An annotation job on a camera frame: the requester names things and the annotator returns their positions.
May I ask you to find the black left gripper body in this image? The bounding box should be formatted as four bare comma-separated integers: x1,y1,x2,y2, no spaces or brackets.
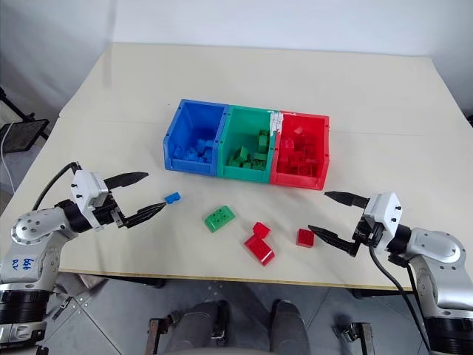
92,191,129,231

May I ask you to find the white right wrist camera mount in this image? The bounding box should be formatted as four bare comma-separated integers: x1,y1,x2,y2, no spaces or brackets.
363,191,404,247

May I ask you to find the small red toy brick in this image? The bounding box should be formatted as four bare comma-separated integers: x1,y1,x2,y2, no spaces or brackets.
251,221,272,239

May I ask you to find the black flat stand base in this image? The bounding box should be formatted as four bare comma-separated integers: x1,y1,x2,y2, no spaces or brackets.
0,118,51,153

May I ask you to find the tall green toy brick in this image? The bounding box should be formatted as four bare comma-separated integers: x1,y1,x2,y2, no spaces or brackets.
257,129,271,153

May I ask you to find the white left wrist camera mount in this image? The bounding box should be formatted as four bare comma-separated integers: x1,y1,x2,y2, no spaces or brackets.
69,170,110,223

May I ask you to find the green plastic bin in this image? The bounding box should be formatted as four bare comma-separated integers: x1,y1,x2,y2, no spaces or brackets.
217,104,282,184

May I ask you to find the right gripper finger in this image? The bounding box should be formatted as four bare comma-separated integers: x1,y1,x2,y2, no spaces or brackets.
307,223,359,258
323,190,371,209

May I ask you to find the black tripod leg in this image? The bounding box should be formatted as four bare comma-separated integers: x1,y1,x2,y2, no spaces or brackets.
0,86,36,123

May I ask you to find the square red toy brick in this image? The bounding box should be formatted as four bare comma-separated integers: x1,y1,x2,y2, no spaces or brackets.
295,228,316,247

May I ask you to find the dark rounded robot leg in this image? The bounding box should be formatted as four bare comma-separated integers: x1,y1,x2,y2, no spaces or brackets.
269,299,312,355
172,300,231,355

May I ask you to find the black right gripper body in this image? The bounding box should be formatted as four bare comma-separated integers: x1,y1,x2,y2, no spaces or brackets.
353,214,388,256

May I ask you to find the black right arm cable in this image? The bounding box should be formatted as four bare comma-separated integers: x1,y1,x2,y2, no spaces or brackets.
368,246,433,355

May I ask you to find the white cable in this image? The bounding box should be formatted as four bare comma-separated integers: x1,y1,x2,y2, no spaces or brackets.
0,123,16,194

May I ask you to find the large green toy brick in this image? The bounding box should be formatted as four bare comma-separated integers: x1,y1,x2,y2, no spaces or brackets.
202,203,238,234

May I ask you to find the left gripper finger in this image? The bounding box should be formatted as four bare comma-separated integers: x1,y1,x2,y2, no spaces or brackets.
121,201,168,229
103,171,150,191

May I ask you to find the red plastic bin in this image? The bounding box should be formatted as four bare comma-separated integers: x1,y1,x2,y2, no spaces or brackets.
269,112,331,192

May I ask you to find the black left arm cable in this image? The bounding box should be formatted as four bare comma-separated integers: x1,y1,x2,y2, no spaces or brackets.
31,161,81,212

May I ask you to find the blue plastic bin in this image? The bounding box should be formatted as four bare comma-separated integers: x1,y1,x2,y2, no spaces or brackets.
163,98,231,175

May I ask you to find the large red toy brick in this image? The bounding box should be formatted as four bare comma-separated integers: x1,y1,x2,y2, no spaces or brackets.
243,236,278,267

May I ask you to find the rusty metal frame bracket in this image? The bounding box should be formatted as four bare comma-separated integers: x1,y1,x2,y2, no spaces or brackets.
147,317,174,355
334,320,375,355

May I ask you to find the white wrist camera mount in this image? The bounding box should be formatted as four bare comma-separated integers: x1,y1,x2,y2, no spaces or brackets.
363,191,404,247
69,170,110,223

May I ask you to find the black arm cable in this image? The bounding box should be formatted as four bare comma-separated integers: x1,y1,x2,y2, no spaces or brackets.
368,246,433,355
31,161,81,212

